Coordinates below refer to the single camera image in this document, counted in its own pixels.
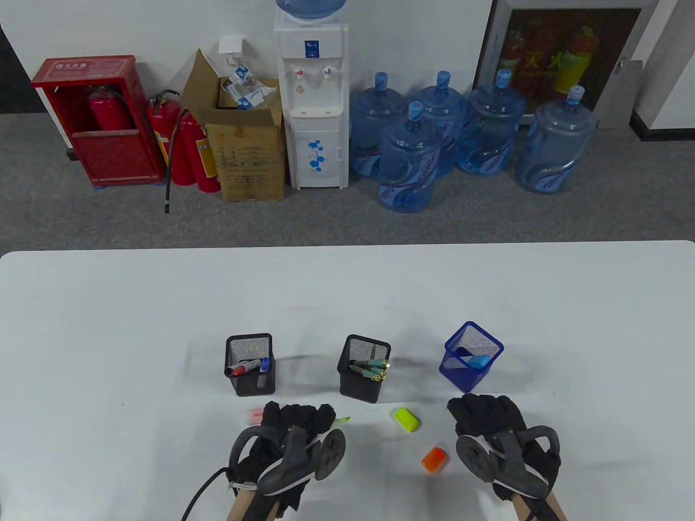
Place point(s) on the person's left hand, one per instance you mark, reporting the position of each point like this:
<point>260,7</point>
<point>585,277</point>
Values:
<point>293,418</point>

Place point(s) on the person's right hand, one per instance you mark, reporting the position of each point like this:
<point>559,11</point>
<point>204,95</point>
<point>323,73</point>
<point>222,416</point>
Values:
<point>483,415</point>

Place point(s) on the salmon pink highlighter pen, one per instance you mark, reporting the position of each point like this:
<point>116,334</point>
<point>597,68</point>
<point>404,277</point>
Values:
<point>252,417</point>

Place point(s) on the grey marker blue end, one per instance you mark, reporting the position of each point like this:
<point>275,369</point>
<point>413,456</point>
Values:
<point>263,379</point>

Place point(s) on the light blue highlighter pen cap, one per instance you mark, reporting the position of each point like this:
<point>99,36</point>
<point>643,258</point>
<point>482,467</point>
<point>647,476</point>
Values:
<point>480,362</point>

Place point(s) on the orange highlighter pen cap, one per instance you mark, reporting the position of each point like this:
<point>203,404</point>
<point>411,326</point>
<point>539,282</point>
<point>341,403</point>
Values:
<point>434,460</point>

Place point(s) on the grey marker red end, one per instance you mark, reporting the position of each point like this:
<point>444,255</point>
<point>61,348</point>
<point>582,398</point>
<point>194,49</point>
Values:
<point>251,366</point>

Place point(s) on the yellow highlighter pen cap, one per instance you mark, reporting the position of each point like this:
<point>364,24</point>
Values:
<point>405,419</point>

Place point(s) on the green pens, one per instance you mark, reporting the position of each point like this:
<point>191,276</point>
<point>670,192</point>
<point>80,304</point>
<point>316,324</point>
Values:
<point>362,373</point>

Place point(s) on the person's left forearm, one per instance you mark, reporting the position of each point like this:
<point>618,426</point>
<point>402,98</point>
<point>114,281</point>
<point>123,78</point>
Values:
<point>239,504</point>

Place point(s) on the person's right forearm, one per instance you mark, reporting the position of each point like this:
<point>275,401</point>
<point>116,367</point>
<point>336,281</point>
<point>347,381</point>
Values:
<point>524,510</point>

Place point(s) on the blue mesh pen holder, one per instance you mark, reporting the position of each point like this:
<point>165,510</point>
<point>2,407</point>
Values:
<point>461,380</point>

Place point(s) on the black mesh pen holder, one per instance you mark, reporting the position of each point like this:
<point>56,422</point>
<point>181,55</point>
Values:
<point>247,386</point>
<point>358,392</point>

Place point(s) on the black wrist-mounted tracker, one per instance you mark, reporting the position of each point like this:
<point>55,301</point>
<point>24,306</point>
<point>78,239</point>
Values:
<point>472,456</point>
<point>331,456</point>

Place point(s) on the brown cardboard box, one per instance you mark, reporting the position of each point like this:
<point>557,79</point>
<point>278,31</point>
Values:
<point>250,163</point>

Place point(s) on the blue water jug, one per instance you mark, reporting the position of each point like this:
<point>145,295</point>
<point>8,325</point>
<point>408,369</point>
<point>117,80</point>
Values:
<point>488,130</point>
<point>374,119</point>
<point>554,146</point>
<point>448,108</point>
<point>407,163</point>

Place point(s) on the white water dispenser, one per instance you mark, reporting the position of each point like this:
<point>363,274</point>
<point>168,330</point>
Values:
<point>315,135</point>

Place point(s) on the red fire extinguisher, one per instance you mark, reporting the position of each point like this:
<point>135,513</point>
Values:
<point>190,146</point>
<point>111,111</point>
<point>160,122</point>

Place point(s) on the red fire extinguisher cabinet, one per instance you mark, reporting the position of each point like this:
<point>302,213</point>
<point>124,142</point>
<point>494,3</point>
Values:
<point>114,157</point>

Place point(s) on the pile of white-blue packets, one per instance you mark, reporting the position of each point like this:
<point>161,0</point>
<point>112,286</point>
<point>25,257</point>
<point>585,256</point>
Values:
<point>244,95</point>

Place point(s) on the glass-door fire cabinet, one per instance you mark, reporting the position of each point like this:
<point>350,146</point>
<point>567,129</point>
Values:
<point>543,59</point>

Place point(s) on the black double door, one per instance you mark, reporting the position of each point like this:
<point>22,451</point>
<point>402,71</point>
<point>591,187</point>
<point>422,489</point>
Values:
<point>13,97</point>

